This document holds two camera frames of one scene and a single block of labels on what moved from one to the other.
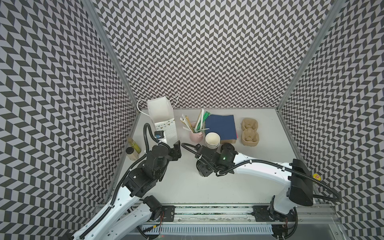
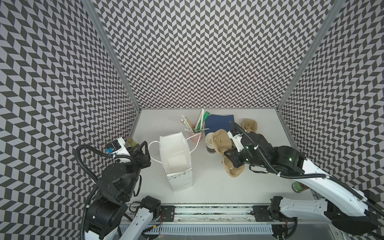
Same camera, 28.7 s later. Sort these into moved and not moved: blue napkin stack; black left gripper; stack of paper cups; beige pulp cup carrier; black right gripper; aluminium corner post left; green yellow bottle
Moved: black left gripper; black right gripper; beige pulp cup carrier
Not moved: aluminium corner post left; green yellow bottle; blue napkin stack; stack of paper cups
